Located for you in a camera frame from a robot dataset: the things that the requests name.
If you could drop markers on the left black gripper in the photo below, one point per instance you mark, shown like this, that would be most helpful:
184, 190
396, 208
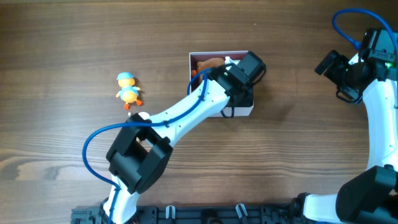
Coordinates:
249, 99

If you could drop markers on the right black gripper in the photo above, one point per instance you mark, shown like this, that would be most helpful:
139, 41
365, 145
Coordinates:
331, 73

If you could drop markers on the brown plush toy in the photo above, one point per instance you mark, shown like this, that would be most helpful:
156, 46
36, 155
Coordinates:
212, 62

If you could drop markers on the white cardboard box pink inside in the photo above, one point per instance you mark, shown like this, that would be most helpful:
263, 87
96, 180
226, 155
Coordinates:
194, 57

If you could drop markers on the yellow duck toy blue hat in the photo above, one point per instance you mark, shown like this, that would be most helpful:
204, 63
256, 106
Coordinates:
129, 92

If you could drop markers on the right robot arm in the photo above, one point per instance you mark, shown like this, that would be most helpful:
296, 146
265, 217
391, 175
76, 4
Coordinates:
371, 197

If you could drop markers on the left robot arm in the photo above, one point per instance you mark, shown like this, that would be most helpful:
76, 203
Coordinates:
141, 151

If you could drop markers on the white wooden rattle drum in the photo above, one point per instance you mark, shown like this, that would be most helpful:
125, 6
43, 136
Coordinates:
140, 115

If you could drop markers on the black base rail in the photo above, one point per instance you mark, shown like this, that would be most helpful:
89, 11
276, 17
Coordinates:
266, 214

